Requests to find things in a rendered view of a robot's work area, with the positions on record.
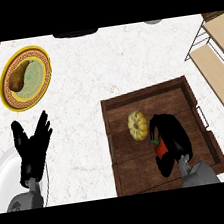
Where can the yellow squash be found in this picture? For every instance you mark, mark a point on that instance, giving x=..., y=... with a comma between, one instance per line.
x=137, y=125

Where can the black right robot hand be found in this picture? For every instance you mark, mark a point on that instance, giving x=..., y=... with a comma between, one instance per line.
x=174, y=132

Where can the black object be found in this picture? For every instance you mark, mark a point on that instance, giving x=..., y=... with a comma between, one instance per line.
x=75, y=33

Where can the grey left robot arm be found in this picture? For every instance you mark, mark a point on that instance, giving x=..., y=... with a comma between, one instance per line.
x=26, y=196

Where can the red bell pepper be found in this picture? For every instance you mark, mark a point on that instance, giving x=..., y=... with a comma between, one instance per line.
x=159, y=147

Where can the grey round object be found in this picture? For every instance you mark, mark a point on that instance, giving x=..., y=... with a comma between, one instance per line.
x=153, y=21

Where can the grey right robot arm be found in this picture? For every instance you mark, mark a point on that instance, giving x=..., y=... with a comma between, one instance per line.
x=196, y=172

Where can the white round plate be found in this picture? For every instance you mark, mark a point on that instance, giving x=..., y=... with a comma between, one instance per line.
x=5, y=179

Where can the brown wooden tray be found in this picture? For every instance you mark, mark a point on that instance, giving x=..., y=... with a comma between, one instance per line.
x=138, y=167

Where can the yellow patterned plate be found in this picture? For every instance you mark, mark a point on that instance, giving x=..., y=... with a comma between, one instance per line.
x=34, y=81

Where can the brown pear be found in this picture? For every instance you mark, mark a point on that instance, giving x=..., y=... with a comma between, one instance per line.
x=17, y=76

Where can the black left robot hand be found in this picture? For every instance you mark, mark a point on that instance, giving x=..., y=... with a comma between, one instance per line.
x=32, y=152

